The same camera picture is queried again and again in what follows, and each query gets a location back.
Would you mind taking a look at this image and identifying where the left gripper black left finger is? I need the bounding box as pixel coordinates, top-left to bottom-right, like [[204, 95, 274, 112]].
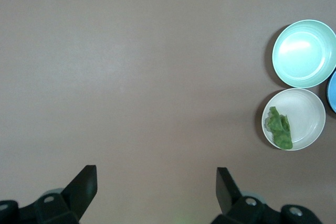
[[0, 165, 98, 224]]

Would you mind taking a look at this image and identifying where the blue plate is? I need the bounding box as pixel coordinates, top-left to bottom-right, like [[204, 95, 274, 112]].
[[325, 70, 336, 113]]

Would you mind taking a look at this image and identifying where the pale green plate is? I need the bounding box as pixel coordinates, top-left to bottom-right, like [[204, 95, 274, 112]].
[[271, 19, 336, 89]]

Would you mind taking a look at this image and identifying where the beige plate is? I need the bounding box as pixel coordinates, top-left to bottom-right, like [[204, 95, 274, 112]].
[[261, 88, 327, 152]]

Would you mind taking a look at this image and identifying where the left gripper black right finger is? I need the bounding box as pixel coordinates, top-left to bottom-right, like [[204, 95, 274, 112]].
[[211, 167, 322, 224]]

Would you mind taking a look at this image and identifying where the green lettuce leaf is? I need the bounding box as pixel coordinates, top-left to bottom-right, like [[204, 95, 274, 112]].
[[265, 106, 294, 151]]

